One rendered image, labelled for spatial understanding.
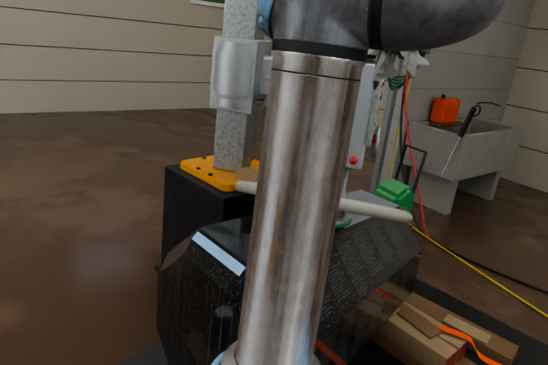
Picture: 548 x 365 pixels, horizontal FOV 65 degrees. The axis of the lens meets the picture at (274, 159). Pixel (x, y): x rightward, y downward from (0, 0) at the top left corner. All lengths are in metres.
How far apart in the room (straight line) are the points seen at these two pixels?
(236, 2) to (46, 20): 5.15
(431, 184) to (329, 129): 4.30
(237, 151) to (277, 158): 2.03
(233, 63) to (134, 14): 5.41
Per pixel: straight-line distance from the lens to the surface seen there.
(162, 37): 7.90
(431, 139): 4.57
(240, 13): 2.45
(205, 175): 2.51
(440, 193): 4.74
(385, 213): 1.02
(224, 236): 1.73
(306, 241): 0.53
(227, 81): 2.41
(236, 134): 2.52
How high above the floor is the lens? 1.63
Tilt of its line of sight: 17 degrees down
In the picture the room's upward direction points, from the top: 7 degrees clockwise
